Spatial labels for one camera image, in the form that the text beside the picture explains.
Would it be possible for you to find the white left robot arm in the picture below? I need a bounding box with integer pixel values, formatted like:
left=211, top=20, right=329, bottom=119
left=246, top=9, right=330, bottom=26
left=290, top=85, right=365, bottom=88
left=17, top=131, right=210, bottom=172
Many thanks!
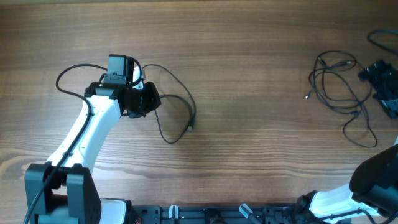
left=24, top=55, right=160, bottom=223

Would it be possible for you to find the black USB cable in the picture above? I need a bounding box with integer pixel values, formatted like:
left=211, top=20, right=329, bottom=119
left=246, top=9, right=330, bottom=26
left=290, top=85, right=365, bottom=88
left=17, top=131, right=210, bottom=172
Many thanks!
left=141, top=63, right=197, bottom=145

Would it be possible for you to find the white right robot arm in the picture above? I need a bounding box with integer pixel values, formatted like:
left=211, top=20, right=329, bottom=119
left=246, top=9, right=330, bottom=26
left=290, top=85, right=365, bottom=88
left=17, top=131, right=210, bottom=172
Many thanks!
left=290, top=60, right=397, bottom=223

